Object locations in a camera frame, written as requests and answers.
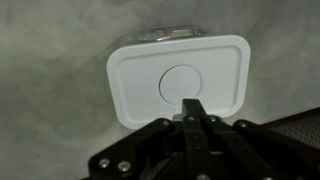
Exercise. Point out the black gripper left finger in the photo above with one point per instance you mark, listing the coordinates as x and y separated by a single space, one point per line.
196 142

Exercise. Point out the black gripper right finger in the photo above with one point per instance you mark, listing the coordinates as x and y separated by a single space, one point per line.
245 160

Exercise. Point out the white storage box lid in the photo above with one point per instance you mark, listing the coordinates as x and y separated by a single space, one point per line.
150 81

